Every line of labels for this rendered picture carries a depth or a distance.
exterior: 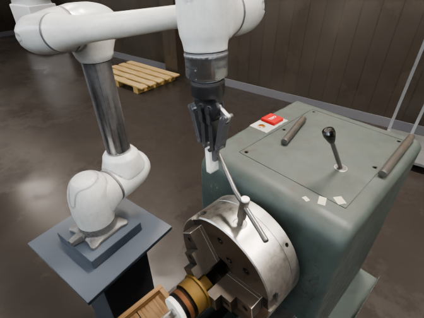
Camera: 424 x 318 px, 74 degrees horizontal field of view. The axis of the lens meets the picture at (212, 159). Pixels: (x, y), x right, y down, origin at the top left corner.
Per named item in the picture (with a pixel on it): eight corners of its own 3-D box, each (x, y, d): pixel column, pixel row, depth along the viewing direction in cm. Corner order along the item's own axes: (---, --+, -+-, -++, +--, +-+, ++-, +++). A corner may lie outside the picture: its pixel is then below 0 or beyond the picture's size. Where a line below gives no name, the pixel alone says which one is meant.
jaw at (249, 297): (236, 262, 73) (275, 289, 65) (238, 275, 75) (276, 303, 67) (206, 291, 66) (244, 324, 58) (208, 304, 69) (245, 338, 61)
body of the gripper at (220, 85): (181, 78, 61) (185, 118, 66) (207, 86, 55) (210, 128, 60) (206, 70, 65) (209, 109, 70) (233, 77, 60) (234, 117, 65)
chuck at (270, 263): (202, 245, 98) (208, 179, 78) (276, 317, 81) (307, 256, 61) (182, 261, 93) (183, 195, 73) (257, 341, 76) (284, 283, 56)
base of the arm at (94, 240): (59, 236, 118) (55, 227, 115) (103, 206, 133) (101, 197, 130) (84, 258, 110) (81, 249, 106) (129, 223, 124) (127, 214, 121)
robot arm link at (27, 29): (28, 8, 70) (74, 2, 80) (-7, 15, 79) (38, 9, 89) (50, 62, 77) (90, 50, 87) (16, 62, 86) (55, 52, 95)
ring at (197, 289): (194, 260, 71) (164, 284, 66) (219, 284, 66) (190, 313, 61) (195, 281, 77) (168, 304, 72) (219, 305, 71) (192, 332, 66)
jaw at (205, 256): (218, 252, 78) (199, 214, 77) (229, 253, 74) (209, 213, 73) (187, 277, 72) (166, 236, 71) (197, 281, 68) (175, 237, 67)
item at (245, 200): (244, 233, 68) (252, 200, 61) (236, 235, 68) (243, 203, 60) (240, 226, 70) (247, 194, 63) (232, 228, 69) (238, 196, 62)
